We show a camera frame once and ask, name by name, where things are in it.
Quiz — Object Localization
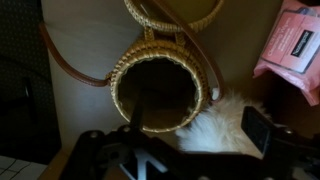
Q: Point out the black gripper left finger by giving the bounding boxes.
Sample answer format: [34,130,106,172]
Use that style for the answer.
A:
[129,89,147,130]

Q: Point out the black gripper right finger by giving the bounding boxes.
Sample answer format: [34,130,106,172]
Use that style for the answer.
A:
[240,105,273,157]

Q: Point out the brown woven round bag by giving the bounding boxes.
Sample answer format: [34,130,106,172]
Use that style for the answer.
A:
[38,0,227,134]

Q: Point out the white fluffy pom pom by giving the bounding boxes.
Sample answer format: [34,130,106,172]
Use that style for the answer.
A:
[175,88,273,159]

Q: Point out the brown leather sofa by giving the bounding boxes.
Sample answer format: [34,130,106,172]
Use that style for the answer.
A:
[39,0,320,180]

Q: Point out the pink wipes pack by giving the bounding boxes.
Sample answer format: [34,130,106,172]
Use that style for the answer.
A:
[253,0,320,107]

